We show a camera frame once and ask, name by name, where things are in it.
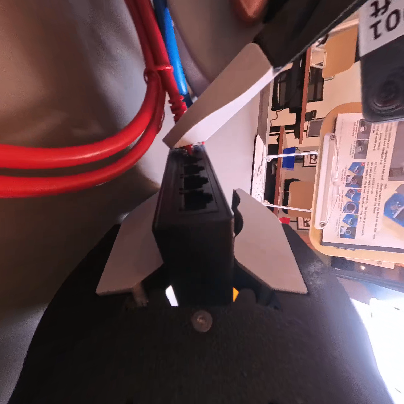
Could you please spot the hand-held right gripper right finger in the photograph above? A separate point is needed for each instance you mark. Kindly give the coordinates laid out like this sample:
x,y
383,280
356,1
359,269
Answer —
x,y
268,252

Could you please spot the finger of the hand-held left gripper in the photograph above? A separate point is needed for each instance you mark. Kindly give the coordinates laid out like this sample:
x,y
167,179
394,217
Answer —
x,y
227,101

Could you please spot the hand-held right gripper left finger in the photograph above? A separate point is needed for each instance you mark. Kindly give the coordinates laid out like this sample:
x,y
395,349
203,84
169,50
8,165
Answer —
x,y
132,252

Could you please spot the black network switch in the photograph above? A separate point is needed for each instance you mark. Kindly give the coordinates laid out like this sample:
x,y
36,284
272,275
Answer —
x,y
195,252

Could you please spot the person's left hand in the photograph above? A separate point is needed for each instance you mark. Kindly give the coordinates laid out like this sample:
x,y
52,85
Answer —
x,y
249,11

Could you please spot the red box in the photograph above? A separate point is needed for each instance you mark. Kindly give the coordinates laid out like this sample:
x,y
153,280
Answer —
x,y
284,220

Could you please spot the black white marker tag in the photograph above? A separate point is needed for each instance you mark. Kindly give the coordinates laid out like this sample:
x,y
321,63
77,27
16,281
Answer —
x,y
310,158
303,223

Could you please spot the brown cardboard box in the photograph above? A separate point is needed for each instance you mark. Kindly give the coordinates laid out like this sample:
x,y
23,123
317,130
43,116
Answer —
x,y
341,52
301,195

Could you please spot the wooden shelf unit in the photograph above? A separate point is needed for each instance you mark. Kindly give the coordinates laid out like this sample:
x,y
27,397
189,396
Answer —
x,y
304,94

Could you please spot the red twist tie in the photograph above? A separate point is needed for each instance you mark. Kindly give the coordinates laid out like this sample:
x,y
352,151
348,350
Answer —
x,y
157,70

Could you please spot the blue box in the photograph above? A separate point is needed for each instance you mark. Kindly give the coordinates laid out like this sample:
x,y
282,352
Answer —
x,y
289,157

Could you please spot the wooden board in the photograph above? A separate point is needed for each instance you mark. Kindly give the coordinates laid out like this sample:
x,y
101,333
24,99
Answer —
x,y
328,116

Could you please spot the printed instruction sheet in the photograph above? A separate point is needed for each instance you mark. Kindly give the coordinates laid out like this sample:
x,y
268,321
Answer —
x,y
372,189

